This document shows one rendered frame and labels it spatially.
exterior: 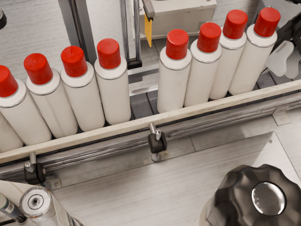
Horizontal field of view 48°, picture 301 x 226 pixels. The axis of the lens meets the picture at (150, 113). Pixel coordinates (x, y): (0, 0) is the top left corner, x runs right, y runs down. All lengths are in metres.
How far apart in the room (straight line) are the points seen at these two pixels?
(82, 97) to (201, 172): 0.25
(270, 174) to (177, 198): 0.31
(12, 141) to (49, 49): 0.30
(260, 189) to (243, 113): 0.41
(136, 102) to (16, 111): 0.25
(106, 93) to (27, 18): 0.45
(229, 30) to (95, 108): 0.25
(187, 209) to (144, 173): 0.10
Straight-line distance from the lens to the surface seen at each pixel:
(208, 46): 0.53
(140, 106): 0.67
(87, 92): 0.53
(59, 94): 0.54
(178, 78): 0.55
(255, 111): 0.73
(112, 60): 0.50
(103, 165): 0.68
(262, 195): 0.31
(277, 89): 0.70
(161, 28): 0.83
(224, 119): 0.70
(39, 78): 0.50
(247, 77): 0.65
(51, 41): 0.87
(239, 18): 0.55
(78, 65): 0.49
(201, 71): 0.56
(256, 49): 0.59
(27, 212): 0.43
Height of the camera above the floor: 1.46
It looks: 60 degrees down
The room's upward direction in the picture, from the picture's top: 1 degrees clockwise
